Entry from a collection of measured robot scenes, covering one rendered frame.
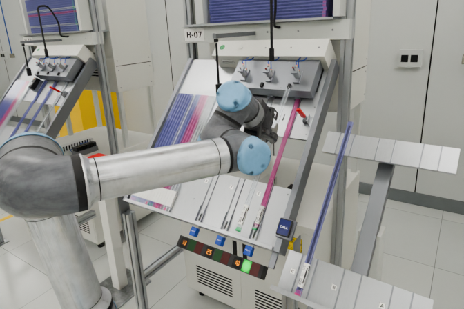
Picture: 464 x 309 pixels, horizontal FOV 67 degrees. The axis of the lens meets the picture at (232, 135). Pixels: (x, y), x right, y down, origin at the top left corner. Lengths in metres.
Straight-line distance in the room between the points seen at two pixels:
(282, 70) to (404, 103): 1.65
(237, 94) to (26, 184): 0.45
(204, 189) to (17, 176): 0.80
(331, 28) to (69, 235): 1.06
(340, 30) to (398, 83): 1.54
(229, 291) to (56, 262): 1.17
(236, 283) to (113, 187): 1.25
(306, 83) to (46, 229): 0.90
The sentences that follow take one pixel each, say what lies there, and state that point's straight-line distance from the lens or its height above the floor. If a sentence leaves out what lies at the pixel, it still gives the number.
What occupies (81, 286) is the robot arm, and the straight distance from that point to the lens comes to 0.85.
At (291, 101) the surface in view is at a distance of 1.32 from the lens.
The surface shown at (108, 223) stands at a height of 0.43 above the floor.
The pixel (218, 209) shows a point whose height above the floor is 0.77.
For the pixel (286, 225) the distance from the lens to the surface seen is 1.08.
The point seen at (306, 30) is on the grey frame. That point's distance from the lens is 1.39.
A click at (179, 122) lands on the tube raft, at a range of 1.50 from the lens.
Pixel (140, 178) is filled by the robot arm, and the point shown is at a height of 1.13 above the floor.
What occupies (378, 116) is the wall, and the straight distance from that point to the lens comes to 2.91.
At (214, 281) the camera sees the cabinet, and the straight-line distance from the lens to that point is 1.87.
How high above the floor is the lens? 1.37
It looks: 17 degrees down
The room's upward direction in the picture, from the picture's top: 3 degrees counter-clockwise
